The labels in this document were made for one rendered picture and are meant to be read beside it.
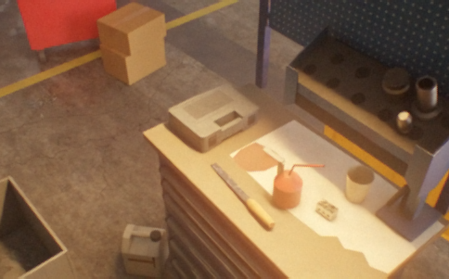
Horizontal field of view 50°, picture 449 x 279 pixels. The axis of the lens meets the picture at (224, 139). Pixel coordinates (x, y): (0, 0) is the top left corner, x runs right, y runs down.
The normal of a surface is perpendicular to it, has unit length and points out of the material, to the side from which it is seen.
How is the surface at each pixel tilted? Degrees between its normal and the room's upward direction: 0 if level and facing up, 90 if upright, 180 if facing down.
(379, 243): 0
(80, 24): 90
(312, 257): 0
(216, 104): 0
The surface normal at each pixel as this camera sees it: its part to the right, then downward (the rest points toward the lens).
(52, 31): 0.39, 0.61
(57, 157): 0.00, -0.75
